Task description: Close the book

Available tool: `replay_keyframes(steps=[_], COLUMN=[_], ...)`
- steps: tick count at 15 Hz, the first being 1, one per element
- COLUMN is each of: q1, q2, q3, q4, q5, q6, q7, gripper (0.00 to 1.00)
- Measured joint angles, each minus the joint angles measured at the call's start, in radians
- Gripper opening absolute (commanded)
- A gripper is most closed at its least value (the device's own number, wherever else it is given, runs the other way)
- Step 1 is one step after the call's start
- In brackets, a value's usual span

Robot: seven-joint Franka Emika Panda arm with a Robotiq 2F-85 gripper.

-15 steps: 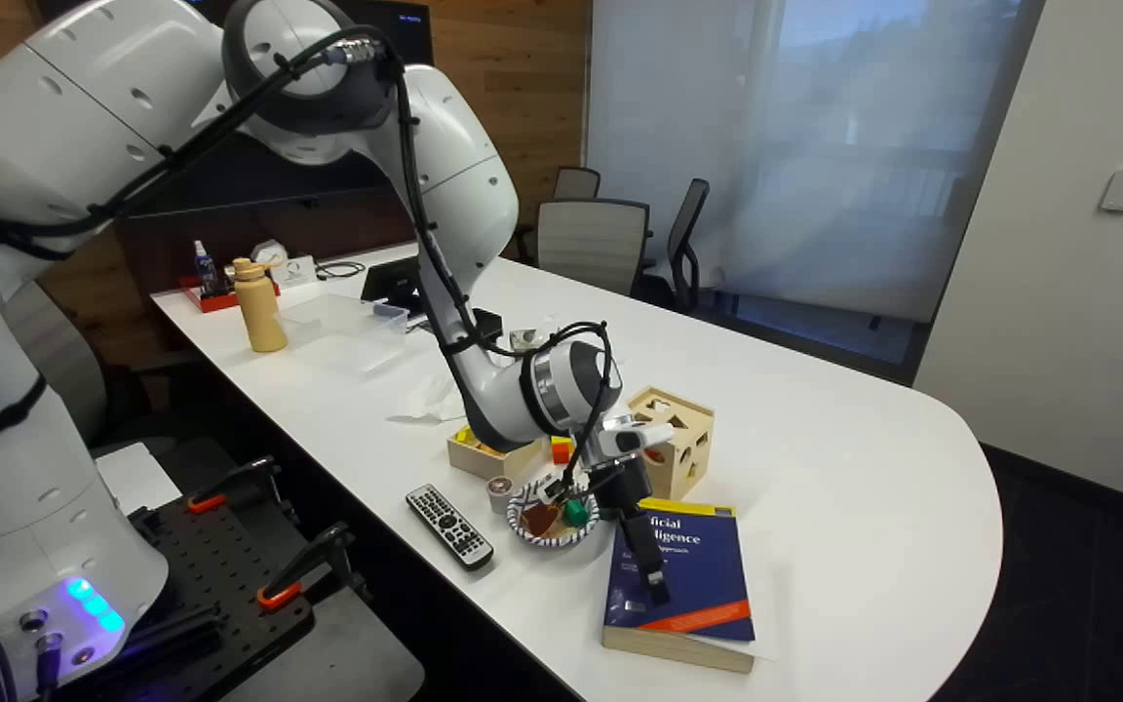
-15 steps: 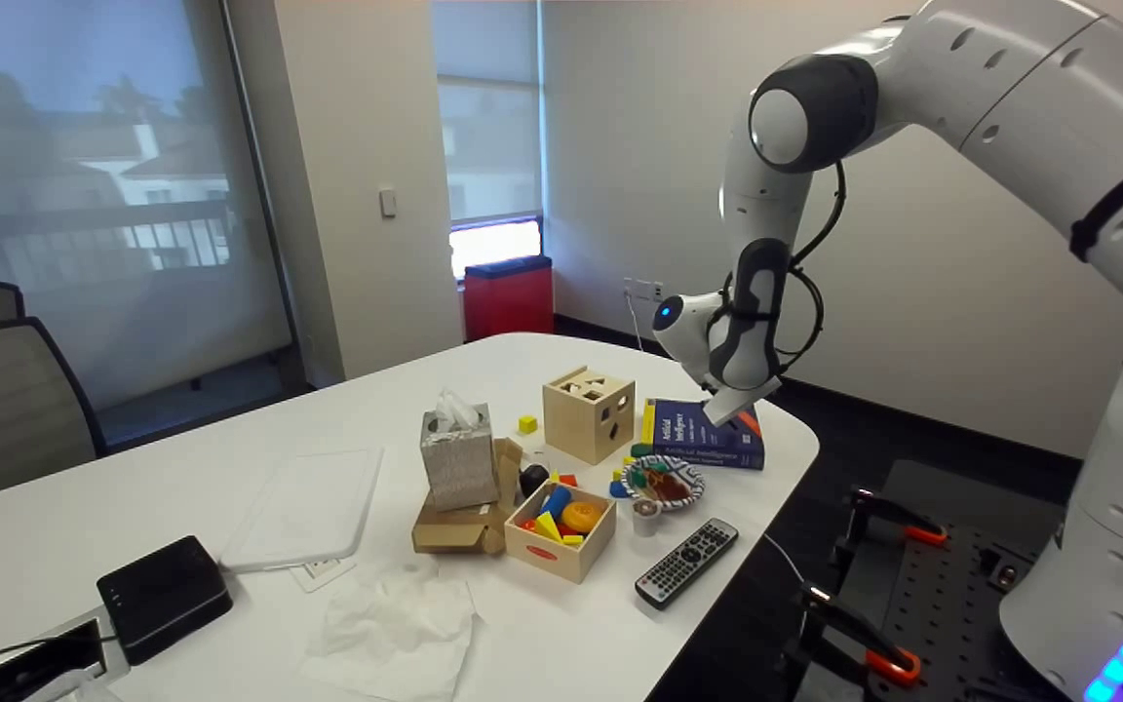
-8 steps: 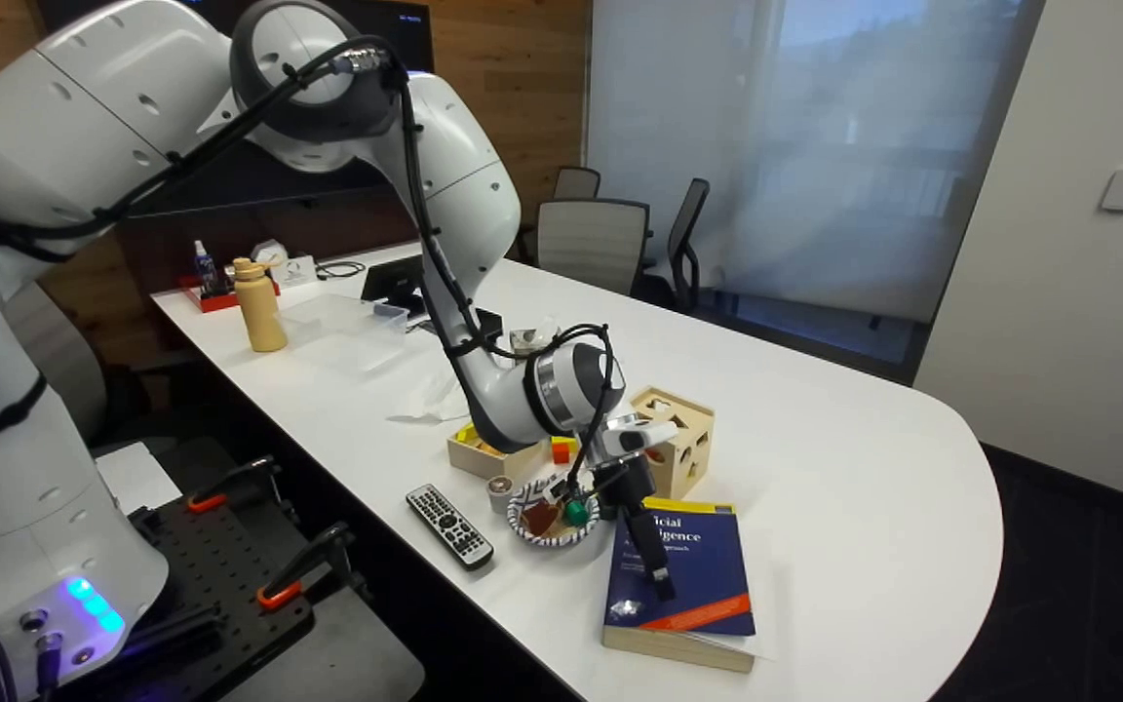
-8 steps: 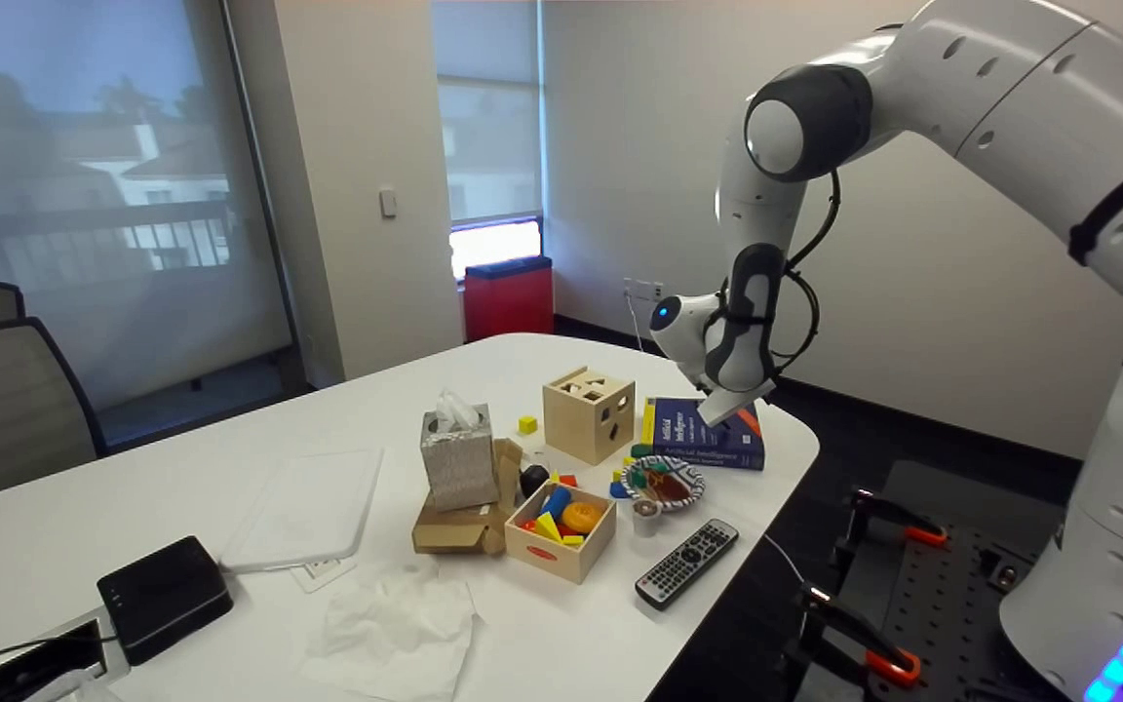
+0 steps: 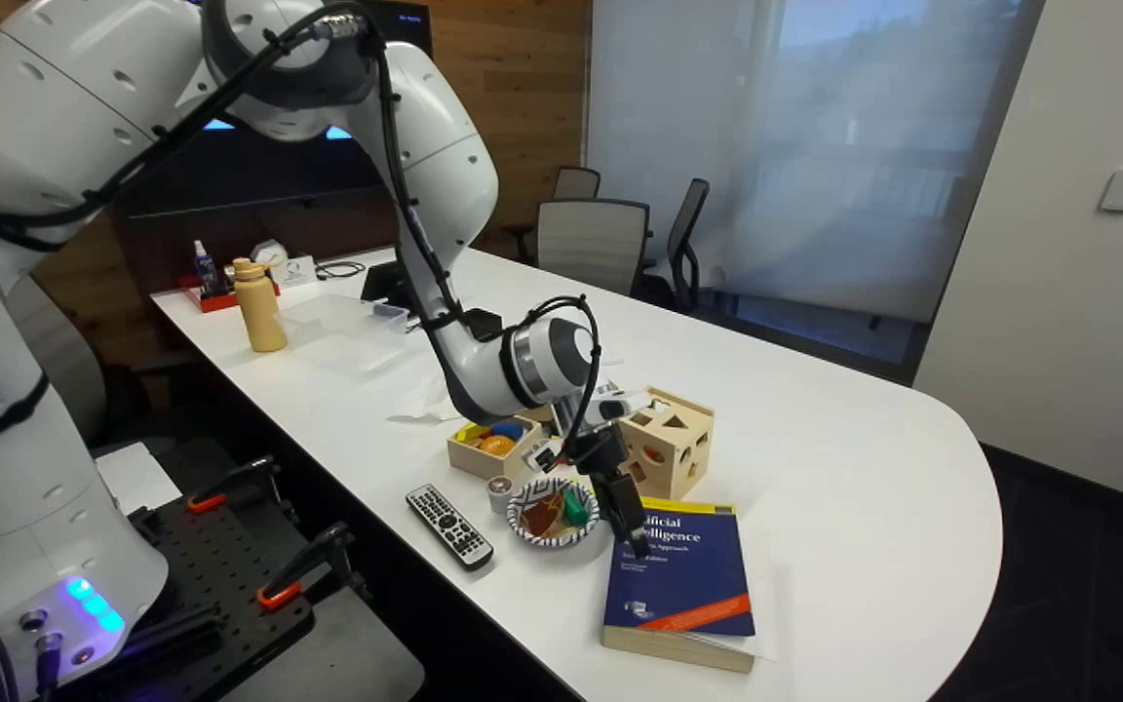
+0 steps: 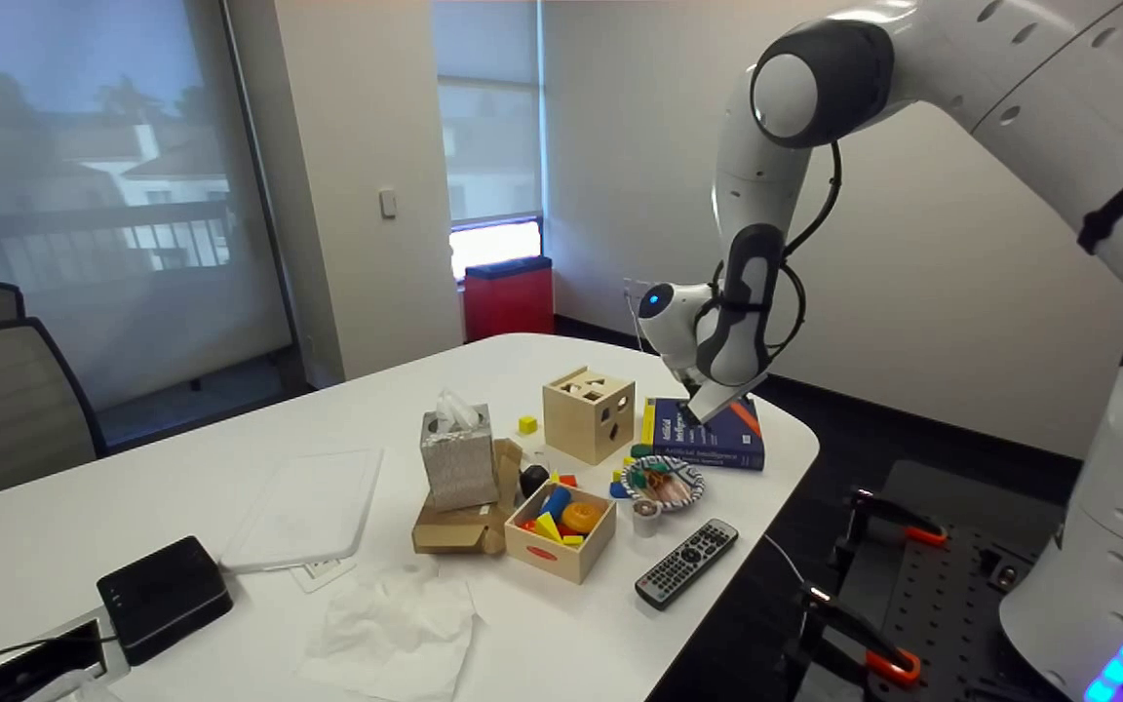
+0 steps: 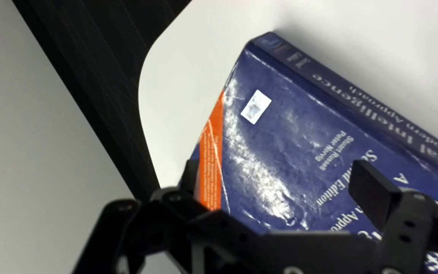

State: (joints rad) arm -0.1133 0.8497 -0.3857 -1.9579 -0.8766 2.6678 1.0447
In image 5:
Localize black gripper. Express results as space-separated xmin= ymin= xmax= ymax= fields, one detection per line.
xmin=569 ymin=423 xmax=654 ymax=561

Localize blue hardcover book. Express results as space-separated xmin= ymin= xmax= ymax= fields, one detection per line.
xmin=597 ymin=492 xmax=760 ymax=678

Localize patterned bowl with toy fruit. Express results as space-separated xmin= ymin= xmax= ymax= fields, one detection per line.
xmin=508 ymin=470 xmax=611 ymax=553

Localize wooden shape sorter cube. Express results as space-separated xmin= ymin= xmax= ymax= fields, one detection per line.
xmin=617 ymin=380 xmax=719 ymax=501

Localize small silver cylinder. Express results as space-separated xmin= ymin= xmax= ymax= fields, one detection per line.
xmin=485 ymin=470 xmax=518 ymax=517

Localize wooden tray with coloured blocks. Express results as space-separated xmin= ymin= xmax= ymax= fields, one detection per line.
xmin=445 ymin=413 xmax=556 ymax=486

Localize black remote control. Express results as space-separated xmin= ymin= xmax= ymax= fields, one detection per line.
xmin=404 ymin=478 xmax=501 ymax=571

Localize small black box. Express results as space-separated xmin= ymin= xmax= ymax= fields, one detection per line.
xmin=456 ymin=302 xmax=508 ymax=345

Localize black office chair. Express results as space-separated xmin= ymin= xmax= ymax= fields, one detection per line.
xmin=632 ymin=176 xmax=713 ymax=314

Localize grey office chair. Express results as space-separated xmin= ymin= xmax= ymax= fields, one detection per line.
xmin=550 ymin=158 xmax=604 ymax=204
xmin=532 ymin=194 xmax=654 ymax=300

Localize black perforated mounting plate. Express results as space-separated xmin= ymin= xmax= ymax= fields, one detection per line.
xmin=90 ymin=492 xmax=332 ymax=702

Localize tan bottle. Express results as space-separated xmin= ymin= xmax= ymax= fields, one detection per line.
xmin=232 ymin=254 xmax=294 ymax=357

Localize translucent window blind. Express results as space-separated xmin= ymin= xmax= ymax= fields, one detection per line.
xmin=587 ymin=0 xmax=1050 ymax=327

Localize white objects beside bottle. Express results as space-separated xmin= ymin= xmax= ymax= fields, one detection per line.
xmin=245 ymin=235 xmax=323 ymax=293

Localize red tray with small bottle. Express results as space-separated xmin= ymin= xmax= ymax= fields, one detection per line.
xmin=184 ymin=235 xmax=245 ymax=314

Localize white paper sheet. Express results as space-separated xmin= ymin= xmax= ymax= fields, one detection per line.
xmin=90 ymin=435 xmax=188 ymax=517

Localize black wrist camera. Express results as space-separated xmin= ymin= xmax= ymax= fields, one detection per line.
xmin=526 ymin=386 xmax=632 ymax=474

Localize black clamp with orange handle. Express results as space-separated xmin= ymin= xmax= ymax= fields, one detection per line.
xmin=184 ymin=453 xmax=287 ymax=517
xmin=254 ymin=517 xmax=359 ymax=614

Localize large wall monitor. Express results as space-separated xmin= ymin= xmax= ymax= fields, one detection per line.
xmin=105 ymin=0 xmax=437 ymax=227

